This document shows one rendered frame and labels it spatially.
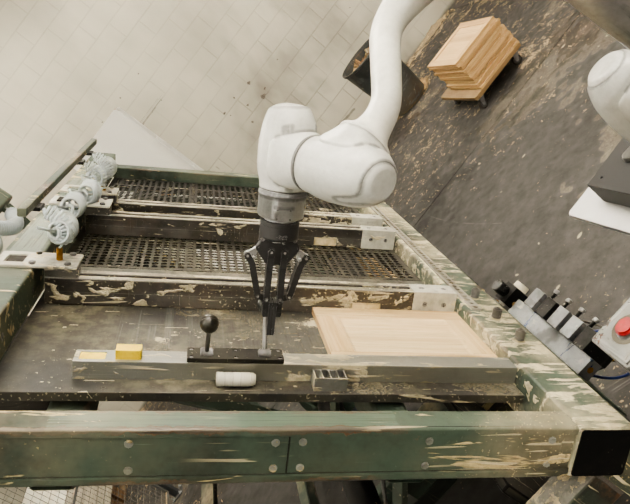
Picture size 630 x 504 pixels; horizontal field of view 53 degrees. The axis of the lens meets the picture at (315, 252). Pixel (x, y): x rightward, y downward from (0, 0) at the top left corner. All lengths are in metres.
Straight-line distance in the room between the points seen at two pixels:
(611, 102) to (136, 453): 1.28
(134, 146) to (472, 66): 2.68
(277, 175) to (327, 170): 0.13
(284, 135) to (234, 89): 5.70
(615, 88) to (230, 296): 1.05
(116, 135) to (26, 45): 1.80
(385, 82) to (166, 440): 0.71
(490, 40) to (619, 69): 3.24
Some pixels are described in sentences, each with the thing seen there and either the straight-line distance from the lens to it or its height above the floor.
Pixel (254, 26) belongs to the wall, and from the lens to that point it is 6.88.
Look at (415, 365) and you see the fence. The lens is 1.43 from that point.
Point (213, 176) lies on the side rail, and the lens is 3.11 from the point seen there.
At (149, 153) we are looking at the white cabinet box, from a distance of 5.40.
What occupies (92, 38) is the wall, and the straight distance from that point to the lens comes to 6.82.
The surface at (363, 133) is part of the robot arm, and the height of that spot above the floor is 1.57.
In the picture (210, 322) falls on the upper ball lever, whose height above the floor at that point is 1.54.
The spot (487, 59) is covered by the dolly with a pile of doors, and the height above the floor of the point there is 0.24.
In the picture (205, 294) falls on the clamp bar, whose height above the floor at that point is 1.48.
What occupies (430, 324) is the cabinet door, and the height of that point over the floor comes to 0.98.
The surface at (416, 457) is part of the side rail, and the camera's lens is 1.23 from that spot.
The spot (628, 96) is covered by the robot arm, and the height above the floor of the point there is 1.04.
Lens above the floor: 1.86
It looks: 19 degrees down
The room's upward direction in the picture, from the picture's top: 53 degrees counter-clockwise
